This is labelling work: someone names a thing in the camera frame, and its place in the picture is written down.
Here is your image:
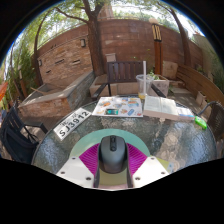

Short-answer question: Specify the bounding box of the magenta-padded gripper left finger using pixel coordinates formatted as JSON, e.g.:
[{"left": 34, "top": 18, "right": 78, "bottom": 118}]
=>
[{"left": 55, "top": 142, "right": 102, "bottom": 189}]

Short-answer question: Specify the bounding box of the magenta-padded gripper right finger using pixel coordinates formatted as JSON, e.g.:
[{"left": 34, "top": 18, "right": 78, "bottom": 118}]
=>
[{"left": 124, "top": 142, "right": 170, "bottom": 189}]

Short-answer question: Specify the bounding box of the grey computer mouse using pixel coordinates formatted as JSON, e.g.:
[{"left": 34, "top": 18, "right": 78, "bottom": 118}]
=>
[{"left": 98, "top": 134, "right": 129, "bottom": 174}]

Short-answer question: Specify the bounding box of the yellow printed card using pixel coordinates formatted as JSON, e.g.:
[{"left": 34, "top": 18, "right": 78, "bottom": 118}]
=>
[{"left": 155, "top": 156, "right": 175, "bottom": 174}]

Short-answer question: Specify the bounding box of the white license plate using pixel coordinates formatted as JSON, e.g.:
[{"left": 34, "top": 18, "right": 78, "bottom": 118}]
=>
[{"left": 53, "top": 107, "right": 92, "bottom": 141}]

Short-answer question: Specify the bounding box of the black metal chair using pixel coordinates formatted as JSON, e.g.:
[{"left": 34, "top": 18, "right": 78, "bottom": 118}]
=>
[{"left": 0, "top": 104, "right": 49, "bottom": 164}]

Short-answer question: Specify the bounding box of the open white book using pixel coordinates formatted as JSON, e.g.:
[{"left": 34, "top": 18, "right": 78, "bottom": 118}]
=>
[{"left": 142, "top": 95, "right": 196, "bottom": 122}]

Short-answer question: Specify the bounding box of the green wet wipes pack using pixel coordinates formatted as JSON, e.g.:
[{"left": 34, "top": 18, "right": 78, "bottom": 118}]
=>
[{"left": 194, "top": 115, "right": 208, "bottom": 130}]

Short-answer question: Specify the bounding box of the colourful sticker sheet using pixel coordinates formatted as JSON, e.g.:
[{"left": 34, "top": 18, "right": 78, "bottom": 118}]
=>
[{"left": 91, "top": 95, "right": 144, "bottom": 118}]

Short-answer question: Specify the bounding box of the stone brick basin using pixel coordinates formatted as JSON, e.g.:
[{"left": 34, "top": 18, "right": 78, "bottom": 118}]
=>
[{"left": 18, "top": 69, "right": 96, "bottom": 118}]

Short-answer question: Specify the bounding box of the clear plastic cup with straw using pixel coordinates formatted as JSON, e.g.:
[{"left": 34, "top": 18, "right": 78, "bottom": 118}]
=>
[{"left": 135, "top": 60, "right": 155, "bottom": 100}]

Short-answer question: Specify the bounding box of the concrete planter with plant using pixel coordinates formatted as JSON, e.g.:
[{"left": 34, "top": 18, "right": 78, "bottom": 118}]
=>
[{"left": 148, "top": 71, "right": 170, "bottom": 98}]

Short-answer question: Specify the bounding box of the curved wooden bench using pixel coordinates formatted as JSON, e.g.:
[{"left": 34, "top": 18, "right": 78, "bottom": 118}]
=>
[{"left": 176, "top": 64, "right": 224, "bottom": 106}]

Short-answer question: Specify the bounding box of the beige stone slab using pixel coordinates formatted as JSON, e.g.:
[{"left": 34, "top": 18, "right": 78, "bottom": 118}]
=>
[{"left": 162, "top": 60, "right": 179, "bottom": 80}]

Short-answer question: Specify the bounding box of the dark wooden slat chair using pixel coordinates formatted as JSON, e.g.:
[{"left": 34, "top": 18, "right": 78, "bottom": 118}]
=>
[{"left": 91, "top": 60, "right": 168, "bottom": 101}]

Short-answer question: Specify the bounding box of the large forked tree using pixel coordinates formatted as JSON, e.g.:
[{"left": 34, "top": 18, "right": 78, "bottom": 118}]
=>
[{"left": 56, "top": 0, "right": 111, "bottom": 77}]

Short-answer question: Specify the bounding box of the slender tree trunk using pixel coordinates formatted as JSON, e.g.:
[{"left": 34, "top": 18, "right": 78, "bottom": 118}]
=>
[{"left": 166, "top": 6, "right": 194, "bottom": 68}]

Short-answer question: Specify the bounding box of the grey wall utility box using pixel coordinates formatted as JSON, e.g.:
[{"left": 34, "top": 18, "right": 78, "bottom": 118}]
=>
[{"left": 105, "top": 52, "right": 118, "bottom": 63}]

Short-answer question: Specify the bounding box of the wooden lamp post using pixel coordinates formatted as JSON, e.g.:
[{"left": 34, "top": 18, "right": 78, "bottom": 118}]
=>
[{"left": 148, "top": 17, "right": 164, "bottom": 76}]

